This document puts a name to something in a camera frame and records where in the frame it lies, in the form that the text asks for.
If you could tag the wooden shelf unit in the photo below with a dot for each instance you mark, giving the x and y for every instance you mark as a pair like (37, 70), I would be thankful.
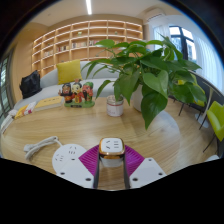
(76, 40)

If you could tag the white and red box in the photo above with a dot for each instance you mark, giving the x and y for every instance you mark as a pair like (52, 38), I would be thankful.
(30, 107)

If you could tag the black bag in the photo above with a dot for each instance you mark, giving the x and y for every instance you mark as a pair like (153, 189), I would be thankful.
(30, 85)

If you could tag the white charger with gold rim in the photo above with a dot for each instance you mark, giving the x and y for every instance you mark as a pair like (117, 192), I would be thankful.
(112, 148)

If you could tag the grey curved sofa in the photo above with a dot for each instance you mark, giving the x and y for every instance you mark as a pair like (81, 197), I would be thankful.
(48, 85)

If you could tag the green chair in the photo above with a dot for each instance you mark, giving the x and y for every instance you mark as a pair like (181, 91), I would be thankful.
(216, 120)
(200, 100)

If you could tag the yellow cushion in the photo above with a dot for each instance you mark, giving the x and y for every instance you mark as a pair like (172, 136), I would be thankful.
(69, 71)

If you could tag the round white power strip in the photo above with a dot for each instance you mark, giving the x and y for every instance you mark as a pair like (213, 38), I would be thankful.
(66, 154)

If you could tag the large yellow book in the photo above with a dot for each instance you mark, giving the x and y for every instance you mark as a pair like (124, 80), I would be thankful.
(49, 103)

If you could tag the small white jar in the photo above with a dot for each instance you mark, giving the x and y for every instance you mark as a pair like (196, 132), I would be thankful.
(115, 108)

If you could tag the white curtain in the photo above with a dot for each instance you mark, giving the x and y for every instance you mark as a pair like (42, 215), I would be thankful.
(160, 33)
(210, 60)

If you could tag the small yellow book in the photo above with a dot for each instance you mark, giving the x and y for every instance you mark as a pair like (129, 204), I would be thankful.
(20, 112)

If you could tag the colourful figurine trio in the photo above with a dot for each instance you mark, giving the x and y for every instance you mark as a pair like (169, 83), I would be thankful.
(77, 93)

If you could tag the long ceiling light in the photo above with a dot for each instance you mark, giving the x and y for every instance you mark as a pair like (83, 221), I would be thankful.
(88, 7)

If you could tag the glass door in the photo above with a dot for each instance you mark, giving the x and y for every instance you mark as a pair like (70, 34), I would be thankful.
(4, 86)

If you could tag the green potted plant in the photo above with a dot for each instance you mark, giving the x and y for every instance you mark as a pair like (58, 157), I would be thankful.
(150, 70)

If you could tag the white air conditioner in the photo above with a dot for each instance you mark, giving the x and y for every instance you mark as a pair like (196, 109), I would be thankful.
(155, 14)

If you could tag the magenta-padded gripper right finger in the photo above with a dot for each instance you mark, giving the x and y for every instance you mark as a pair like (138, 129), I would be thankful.
(135, 160)

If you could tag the dark-framed window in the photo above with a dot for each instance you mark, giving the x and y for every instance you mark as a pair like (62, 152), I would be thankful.
(183, 41)

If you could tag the small white object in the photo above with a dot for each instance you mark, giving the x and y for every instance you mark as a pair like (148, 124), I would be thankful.
(12, 113)

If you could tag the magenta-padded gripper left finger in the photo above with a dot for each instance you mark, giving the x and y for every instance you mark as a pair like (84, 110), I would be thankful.
(87, 160)

